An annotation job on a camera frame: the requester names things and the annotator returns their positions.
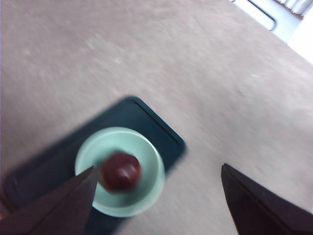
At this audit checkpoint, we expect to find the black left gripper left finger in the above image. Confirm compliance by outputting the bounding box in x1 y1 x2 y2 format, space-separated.
0 165 98 235

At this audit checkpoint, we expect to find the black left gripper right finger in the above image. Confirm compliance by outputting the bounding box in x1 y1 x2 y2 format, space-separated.
221 163 313 235

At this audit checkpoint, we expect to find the black rectangular tray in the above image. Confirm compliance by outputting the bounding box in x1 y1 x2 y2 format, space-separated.
4 95 186 235

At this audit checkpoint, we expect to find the dark red plum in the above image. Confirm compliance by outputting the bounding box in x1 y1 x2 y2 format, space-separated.
99 152 142 193

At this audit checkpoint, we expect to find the teal ribbed bowl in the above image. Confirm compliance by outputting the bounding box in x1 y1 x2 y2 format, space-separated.
74 126 166 218

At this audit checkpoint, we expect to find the grey ribbed panel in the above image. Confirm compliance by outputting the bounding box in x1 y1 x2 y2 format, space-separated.
273 0 307 18

